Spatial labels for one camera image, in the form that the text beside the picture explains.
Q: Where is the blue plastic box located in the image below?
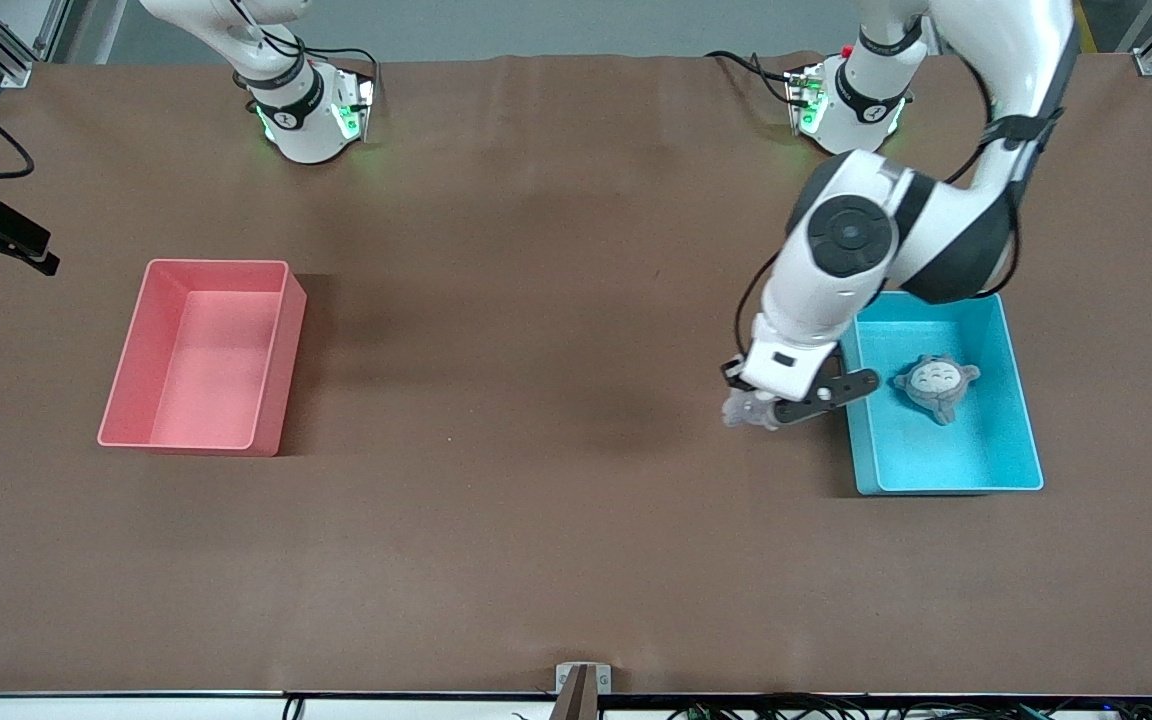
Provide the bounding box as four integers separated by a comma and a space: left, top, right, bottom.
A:
834, 290, 1045, 497

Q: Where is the pink plastic box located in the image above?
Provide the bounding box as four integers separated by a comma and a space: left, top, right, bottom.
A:
97, 258, 308, 458

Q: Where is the large table cover sheet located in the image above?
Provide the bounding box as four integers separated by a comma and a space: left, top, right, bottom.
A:
0, 52, 1152, 698

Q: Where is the black left base cable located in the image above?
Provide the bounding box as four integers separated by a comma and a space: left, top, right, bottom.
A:
704, 48, 797, 106

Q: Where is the black base cable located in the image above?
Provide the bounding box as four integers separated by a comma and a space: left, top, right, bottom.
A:
704, 48, 797, 106
316, 45, 382, 101

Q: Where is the grey metal bracket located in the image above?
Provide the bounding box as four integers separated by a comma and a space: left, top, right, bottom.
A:
555, 662, 613, 720

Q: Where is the brown post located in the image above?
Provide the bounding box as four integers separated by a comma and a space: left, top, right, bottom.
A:
551, 665, 599, 720

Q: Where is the black right base cable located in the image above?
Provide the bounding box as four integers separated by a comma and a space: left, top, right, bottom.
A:
316, 45, 382, 101

